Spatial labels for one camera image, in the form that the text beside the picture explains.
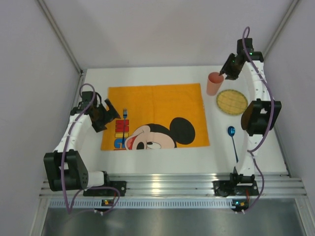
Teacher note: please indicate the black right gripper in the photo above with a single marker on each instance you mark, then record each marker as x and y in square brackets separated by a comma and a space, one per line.
[228, 69]

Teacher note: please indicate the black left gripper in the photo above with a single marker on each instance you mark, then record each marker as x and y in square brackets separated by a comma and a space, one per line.
[106, 115]

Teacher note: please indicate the blue metal fork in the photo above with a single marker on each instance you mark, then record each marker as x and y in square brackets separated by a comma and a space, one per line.
[125, 114]

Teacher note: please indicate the pink plastic cup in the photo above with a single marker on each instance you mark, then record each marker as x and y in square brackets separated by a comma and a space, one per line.
[214, 82]

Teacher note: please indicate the orange cartoon print cloth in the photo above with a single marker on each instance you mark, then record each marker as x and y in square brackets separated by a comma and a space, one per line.
[159, 117]

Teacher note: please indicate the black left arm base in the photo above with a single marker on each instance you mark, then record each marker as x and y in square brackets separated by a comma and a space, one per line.
[110, 189]

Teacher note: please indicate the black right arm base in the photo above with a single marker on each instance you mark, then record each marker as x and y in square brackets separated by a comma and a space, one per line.
[237, 185]

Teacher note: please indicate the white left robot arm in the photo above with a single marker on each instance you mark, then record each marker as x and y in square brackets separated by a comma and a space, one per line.
[65, 168]

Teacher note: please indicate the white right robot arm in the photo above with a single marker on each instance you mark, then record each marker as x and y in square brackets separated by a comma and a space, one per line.
[262, 112]

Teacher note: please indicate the yellow woven round plate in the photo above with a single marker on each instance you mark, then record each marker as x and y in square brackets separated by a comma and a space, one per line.
[231, 102]

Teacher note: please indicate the blue metal spoon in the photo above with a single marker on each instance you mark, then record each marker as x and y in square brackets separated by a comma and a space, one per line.
[231, 132]

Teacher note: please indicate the aluminium mounting rail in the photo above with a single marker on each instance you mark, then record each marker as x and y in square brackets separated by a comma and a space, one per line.
[201, 191]

